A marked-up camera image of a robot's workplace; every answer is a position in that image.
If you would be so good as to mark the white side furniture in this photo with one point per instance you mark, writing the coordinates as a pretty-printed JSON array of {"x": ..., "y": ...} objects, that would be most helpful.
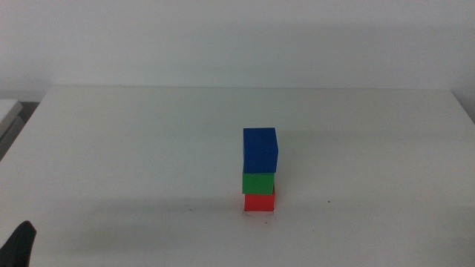
[{"x": 7, "y": 111}]

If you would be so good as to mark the red cube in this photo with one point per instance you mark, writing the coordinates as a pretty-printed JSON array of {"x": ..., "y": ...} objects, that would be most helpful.
[{"x": 259, "y": 203}]

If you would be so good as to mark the blue cube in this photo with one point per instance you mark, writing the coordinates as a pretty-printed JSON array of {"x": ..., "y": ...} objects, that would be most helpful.
[{"x": 260, "y": 150}]

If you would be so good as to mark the green cube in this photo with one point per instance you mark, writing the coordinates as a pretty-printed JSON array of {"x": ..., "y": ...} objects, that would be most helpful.
[{"x": 258, "y": 183}]

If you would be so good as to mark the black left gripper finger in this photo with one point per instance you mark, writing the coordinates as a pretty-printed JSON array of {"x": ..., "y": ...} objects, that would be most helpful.
[{"x": 18, "y": 248}]

